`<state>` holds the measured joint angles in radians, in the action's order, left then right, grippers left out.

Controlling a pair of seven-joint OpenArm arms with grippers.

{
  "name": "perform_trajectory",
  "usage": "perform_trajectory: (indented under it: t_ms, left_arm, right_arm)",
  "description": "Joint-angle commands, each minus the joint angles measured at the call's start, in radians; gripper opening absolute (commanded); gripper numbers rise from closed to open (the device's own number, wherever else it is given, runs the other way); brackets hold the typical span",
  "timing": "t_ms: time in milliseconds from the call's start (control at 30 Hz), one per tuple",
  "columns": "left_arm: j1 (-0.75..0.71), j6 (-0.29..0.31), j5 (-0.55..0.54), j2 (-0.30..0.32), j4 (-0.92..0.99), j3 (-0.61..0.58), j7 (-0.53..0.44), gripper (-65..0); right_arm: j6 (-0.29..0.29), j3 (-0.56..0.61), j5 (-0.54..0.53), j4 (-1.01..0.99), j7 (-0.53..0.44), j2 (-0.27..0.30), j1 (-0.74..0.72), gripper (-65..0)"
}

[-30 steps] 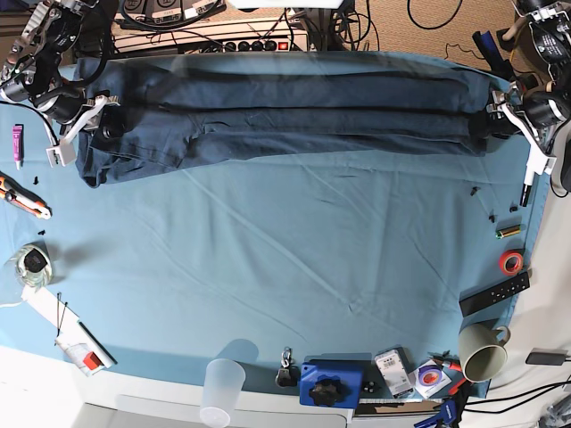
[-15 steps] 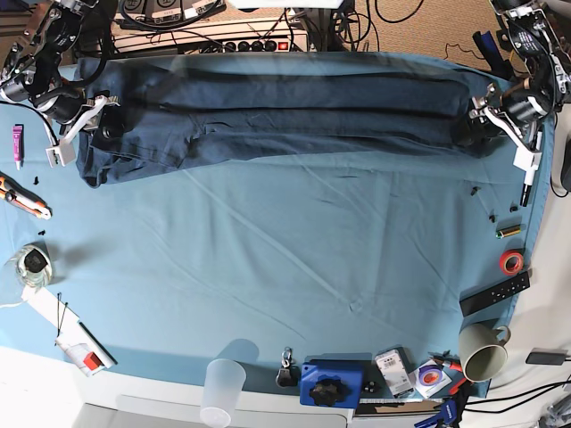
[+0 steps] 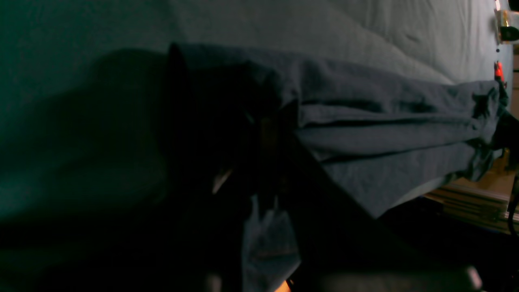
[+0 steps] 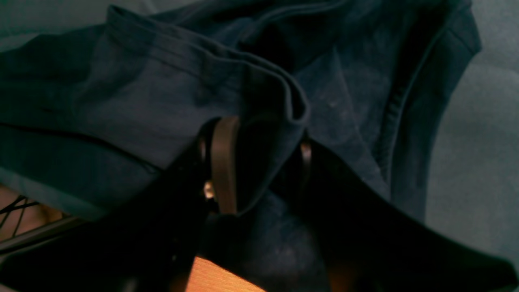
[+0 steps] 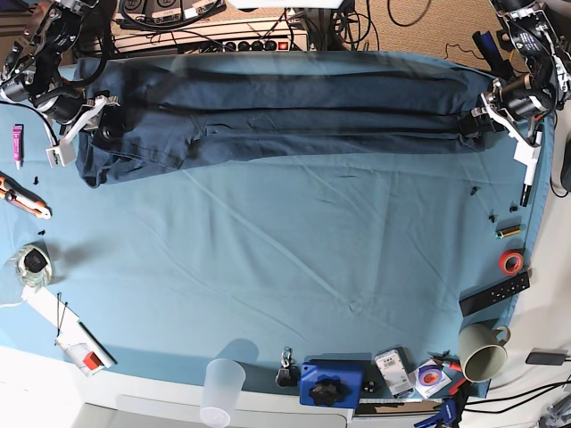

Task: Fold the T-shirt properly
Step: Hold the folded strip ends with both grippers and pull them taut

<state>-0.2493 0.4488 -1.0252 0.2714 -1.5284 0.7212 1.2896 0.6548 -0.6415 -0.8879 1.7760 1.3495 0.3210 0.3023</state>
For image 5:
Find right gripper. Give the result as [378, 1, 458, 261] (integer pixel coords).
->
[35, 91, 133, 150]

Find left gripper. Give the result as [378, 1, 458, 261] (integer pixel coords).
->
[458, 78, 547, 145]

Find dark blue T-shirt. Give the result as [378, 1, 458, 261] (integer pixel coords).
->
[76, 52, 491, 188]

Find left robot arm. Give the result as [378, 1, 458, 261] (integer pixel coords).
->
[459, 1, 570, 147]

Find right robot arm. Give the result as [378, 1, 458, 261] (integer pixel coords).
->
[1, 1, 126, 147]

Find white marker pen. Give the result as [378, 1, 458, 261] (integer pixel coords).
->
[519, 125, 544, 207]

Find purple glue tube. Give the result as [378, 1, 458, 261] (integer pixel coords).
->
[12, 125, 23, 170]

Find yellow green battery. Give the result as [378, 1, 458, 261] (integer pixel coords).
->
[495, 225, 521, 240]

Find orange utility knife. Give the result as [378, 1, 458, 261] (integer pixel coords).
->
[1, 174, 52, 220]

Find red tape roll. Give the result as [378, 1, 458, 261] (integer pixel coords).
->
[498, 250, 524, 276]

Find clear tape roll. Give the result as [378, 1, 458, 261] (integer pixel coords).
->
[5, 243, 53, 288]

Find black remote control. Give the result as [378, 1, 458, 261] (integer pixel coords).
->
[459, 271, 530, 317]

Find light blue table cloth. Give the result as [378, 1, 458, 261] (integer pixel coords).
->
[1, 104, 554, 392]

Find white paper sheet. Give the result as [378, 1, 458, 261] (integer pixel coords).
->
[26, 287, 117, 370]

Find grey green mug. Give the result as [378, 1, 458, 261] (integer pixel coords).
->
[459, 324, 511, 383]

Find white red tube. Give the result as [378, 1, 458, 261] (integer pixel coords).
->
[54, 335, 104, 376]

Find black power adapter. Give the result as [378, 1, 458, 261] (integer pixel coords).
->
[525, 350, 570, 366]

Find white barcode label box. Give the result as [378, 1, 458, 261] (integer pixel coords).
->
[374, 350, 414, 399]

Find purple orange disc packet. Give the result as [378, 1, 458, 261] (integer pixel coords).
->
[410, 359, 451, 399]

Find translucent plastic cup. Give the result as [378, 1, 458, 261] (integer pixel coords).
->
[199, 358, 246, 428]

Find blue plastic box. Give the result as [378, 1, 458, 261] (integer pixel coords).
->
[299, 360, 365, 409]

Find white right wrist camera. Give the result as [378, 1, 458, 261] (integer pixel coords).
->
[46, 144, 76, 168]

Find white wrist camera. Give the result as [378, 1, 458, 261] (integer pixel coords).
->
[46, 144, 76, 168]
[513, 142, 542, 166]

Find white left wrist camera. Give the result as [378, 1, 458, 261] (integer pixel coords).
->
[513, 142, 542, 166]

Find blue clamp handle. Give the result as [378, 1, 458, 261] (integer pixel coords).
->
[413, 399, 464, 428]

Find black keychain with chain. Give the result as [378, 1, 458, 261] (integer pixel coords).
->
[275, 359, 299, 388]

